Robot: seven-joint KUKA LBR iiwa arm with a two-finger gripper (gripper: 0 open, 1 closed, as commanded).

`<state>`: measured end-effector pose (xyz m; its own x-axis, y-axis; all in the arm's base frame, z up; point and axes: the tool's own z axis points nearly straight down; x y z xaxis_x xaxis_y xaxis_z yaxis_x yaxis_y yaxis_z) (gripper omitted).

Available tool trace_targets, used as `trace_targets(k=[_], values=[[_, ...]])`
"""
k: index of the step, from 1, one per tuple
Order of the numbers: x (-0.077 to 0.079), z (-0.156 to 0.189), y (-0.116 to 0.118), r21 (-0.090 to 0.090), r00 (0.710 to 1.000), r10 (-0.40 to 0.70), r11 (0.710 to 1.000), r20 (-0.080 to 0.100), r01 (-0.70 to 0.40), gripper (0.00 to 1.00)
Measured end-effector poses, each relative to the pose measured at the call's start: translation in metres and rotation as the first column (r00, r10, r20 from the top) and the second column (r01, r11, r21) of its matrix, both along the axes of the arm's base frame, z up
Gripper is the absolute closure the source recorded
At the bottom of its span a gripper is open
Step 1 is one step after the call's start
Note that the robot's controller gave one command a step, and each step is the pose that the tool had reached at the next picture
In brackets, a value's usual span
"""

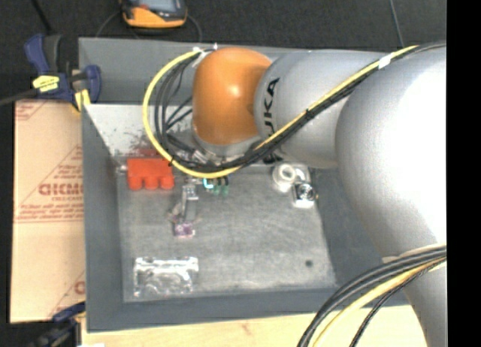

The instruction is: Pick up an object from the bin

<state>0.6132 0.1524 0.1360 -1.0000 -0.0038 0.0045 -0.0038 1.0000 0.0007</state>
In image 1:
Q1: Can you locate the clear glass cube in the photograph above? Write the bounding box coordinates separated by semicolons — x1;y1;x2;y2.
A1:
290;182;318;210

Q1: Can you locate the clear plastic packet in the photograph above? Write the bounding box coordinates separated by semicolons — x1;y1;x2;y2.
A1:
132;255;200;299

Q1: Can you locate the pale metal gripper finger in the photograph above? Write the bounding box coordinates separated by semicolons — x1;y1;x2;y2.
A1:
181;184;200;227
166;201;185;225

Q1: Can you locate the white ring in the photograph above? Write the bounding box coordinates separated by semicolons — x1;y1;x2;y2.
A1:
271;163;301;194

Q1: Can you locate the brown cardboard board red print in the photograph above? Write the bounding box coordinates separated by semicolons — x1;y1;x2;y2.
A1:
8;98;87;324

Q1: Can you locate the grey metal bin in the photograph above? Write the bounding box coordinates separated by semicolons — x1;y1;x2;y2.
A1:
77;37;413;332

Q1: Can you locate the small purple block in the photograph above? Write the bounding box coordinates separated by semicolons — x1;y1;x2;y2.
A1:
172;221;196;240

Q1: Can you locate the red toy block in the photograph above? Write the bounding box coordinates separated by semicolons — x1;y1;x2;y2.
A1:
126;157;176;192

